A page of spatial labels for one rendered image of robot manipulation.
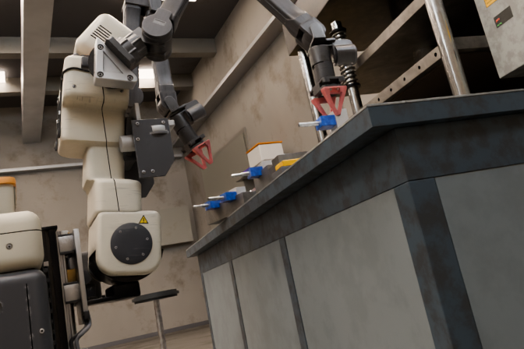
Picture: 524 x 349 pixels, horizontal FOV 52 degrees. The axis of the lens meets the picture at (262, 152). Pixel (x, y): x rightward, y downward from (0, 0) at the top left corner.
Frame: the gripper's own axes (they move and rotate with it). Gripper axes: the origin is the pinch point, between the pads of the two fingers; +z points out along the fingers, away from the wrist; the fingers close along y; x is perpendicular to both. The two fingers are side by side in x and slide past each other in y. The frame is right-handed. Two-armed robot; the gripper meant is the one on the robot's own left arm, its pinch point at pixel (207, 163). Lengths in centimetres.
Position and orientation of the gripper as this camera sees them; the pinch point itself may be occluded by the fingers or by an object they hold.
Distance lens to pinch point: 187.0
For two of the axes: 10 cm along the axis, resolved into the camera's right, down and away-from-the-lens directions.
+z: 5.6, 8.3, -0.2
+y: -4.0, 2.9, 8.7
